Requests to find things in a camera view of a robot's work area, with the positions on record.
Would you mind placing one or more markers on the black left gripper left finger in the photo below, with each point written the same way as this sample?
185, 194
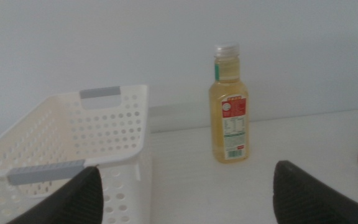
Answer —
76, 202

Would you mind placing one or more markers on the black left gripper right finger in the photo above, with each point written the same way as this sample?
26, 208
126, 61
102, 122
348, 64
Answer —
303, 199

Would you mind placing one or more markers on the yellow tea bottle white cap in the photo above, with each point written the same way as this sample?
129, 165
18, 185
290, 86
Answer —
228, 124

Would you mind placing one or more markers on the white perforated plastic basket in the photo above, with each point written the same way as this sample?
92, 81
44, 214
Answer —
104, 124

